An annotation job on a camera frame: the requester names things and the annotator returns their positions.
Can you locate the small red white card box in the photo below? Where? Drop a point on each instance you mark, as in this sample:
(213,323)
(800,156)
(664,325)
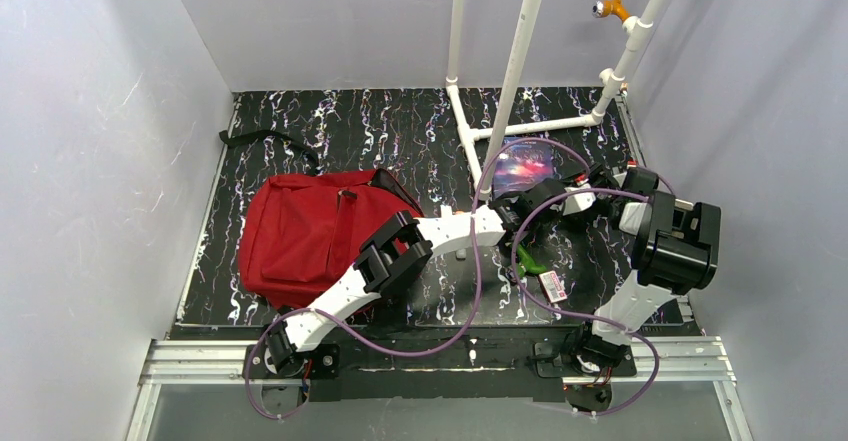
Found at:
(552,286)

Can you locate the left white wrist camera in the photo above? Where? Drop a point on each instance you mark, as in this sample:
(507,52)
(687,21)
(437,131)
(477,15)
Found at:
(579,201)

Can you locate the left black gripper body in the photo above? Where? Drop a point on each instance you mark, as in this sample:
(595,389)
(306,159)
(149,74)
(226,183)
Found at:
(525,246)

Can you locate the dark purple galaxy book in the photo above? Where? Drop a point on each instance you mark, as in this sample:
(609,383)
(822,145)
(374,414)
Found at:
(521,167)

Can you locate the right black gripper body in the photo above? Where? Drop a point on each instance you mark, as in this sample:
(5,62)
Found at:
(634,180)

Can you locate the red student backpack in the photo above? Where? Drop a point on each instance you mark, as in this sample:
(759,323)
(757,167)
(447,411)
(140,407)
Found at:
(303,231)

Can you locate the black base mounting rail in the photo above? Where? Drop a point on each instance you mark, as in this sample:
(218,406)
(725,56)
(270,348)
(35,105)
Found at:
(487,362)

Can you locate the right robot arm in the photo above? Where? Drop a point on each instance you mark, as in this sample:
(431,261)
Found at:
(675,250)

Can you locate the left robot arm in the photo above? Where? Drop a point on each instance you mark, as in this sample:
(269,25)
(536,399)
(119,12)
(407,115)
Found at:
(389,255)

